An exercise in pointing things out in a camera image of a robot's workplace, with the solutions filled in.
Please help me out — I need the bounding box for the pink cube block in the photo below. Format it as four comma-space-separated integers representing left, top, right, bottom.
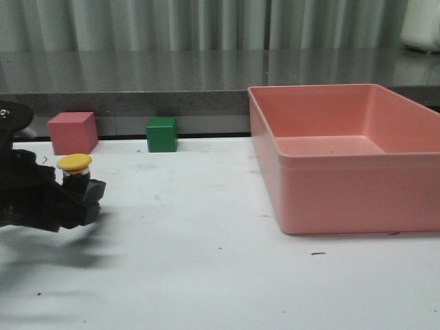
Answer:
47, 111, 98, 155

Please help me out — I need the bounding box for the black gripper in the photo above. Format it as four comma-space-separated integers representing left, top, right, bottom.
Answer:
1, 100, 106, 232

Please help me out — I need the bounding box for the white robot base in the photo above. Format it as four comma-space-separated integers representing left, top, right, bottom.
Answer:
400, 0, 439, 53

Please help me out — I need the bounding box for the yellow push button switch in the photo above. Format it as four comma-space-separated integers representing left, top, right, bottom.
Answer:
57, 153, 93, 186

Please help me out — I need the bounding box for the pink plastic bin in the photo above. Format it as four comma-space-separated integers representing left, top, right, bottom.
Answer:
248, 84, 439, 234

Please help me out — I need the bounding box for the green cube block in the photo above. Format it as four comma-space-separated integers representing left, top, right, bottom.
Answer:
146, 118, 178, 153

